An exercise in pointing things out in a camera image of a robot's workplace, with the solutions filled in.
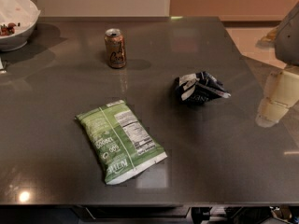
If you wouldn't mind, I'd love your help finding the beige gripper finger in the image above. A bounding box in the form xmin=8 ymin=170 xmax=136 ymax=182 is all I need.
xmin=255 ymin=98 xmax=289 ymax=128

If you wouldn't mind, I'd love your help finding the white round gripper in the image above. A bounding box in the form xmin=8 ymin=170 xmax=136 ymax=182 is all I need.
xmin=264 ymin=2 xmax=299 ymax=107

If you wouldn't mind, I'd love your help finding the dark blue chip bag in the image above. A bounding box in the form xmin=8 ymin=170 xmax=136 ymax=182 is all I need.
xmin=175 ymin=71 xmax=231 ymax=105

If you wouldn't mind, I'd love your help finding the green chip bag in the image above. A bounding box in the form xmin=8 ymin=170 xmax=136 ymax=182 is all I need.
xmin=76 ymin=100 xmax=167 ymax=185

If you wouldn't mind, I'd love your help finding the orange soda can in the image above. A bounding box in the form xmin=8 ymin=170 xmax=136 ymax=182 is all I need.
xmin=105 ymin=28 xmax=126 ymax=68

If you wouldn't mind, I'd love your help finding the white bowl with food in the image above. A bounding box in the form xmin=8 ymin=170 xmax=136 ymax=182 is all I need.
xmin=0 ymin=0 xmax=40 ymax=51

